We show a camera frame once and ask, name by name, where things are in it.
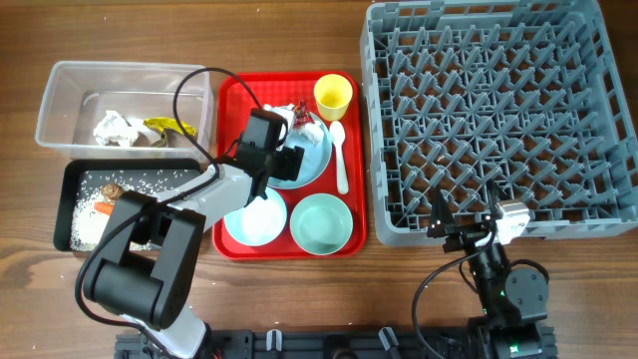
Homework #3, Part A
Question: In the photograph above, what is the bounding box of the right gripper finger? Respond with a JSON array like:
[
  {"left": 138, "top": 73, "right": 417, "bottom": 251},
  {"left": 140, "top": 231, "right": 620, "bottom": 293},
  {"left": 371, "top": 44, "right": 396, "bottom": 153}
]
[
  {"left": 485, "top": 179, "right": 506, "bottom": 219},
  {"left": 430, "top": 187, "right": 455, "bottom": 226}
]

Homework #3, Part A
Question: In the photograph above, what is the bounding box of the white tissue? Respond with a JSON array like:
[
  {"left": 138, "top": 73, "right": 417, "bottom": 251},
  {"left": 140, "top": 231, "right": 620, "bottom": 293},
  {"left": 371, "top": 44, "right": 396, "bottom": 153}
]
[
  {"left": 93, "top": 110, "right": 144, "bottom": 148},
  {"left": 263, "top": 103, "right": 324, "bottom": 146}
]

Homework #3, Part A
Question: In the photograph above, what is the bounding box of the light blue bowl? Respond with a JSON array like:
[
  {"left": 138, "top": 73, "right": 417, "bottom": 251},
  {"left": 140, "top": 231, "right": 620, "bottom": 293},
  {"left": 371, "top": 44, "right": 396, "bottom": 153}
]
[{"left": 223, "top": 187, "right": 287, "bottom": 247}]

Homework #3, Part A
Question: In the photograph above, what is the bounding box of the teal green bowl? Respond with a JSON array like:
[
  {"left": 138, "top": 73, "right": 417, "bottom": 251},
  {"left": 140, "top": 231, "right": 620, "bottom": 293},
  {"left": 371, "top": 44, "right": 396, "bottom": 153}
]
[{"left": 289, "top": 193, "right": 354, "bottom": 256}]

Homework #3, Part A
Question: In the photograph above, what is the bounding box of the yellow plastic cup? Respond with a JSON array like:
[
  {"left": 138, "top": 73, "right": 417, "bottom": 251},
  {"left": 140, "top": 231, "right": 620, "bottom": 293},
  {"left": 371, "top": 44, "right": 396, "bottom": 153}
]
[{"left": 313, "top": 74, "right": 354, "bottom": 122}]

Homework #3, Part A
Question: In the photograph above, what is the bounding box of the yellow wrapper strip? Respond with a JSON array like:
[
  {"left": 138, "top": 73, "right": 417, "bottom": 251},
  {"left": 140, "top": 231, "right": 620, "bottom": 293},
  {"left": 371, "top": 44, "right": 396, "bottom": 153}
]
[{"left": 143, "top": 117, "right": 196, "bottom": 148}]

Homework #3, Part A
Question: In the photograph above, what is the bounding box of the brown food lump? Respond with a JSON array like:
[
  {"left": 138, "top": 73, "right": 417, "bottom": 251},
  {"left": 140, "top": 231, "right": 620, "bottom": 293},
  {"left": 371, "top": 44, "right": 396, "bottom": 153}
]
[{"left": 101, "top": 182, "right": 125, "bottom": 201}]

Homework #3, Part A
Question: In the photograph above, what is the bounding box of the orange carrot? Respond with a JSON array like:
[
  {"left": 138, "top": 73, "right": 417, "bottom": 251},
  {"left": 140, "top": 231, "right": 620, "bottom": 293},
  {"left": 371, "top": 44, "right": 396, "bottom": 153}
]
[{"left": 94, "top": 201, "right": 115, "bottom": 215}]

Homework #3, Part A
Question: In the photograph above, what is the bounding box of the white rice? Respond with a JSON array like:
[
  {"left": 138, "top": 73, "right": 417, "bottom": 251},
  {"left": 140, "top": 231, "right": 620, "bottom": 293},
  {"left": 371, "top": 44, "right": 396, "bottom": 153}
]
[{"left": 70, "top": 169, "right": 200, "bottom": 251}]

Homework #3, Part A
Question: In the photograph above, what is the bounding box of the red foil wrapper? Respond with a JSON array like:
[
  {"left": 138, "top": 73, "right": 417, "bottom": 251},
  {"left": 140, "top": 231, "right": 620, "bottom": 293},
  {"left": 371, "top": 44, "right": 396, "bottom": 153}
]
[{"left": 293, "top": 100, "right": 314, "bottom": 129}]

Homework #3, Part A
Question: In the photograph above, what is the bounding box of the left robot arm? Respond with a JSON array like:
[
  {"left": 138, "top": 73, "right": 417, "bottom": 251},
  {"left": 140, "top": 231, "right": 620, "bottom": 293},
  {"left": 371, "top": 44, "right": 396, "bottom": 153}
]
[{"left": 75, "top": 142, "right": 304, "bottom": 358}]

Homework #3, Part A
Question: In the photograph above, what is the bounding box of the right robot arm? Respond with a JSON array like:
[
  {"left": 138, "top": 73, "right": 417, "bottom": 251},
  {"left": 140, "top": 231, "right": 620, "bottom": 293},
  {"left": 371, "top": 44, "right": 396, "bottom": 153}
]
[{"left": 418, "top": 180, "right": 557, "bottom": 358}]

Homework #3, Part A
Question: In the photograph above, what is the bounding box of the grey dishwasher rack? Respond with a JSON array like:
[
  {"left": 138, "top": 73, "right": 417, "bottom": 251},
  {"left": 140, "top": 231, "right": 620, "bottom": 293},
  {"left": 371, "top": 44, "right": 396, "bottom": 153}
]
[{"left": 360, "top": 0, "right": 637, "bottom": 246}]

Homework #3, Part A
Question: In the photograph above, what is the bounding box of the large light blue plate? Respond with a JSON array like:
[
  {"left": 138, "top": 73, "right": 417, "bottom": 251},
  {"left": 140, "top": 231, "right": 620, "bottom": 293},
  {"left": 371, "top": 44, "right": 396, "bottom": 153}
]
[{"left": 268, "top": 113, "right": 332, "bottom": 189}]

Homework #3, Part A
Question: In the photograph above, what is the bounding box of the red serving tray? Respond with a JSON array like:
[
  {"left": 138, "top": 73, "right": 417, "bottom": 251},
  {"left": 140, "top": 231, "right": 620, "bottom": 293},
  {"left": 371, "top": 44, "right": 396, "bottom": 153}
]
[{"left": 212, "top": 71, "right": 368, "bottom": 261}]

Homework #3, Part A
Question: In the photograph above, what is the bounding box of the white plastic spoon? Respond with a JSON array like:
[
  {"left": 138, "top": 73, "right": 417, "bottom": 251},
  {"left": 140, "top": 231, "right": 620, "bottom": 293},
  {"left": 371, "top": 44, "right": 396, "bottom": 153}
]
[{"left": 329, "top": 121, "right": 349, "bottom": 194}]

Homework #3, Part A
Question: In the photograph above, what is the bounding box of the clear plastic bin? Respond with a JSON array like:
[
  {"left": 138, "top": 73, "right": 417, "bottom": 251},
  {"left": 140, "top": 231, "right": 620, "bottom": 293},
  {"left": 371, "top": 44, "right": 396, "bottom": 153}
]
[{"left": 35, "top": 61, "right": 214, "bottom": 163}]

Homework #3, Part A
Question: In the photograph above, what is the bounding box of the black plastic tray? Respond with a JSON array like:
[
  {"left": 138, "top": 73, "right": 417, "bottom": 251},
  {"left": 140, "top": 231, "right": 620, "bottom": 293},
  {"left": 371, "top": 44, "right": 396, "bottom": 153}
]
[{"left": 53, "top": 159, "right": 200, "bottom": 251}]

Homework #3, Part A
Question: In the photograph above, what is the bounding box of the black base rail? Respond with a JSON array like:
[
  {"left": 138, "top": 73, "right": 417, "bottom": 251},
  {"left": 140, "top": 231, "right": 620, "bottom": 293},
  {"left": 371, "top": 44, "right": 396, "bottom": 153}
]
[{"left": 114, "top": 326, "right": 558, "bottom": 359}]

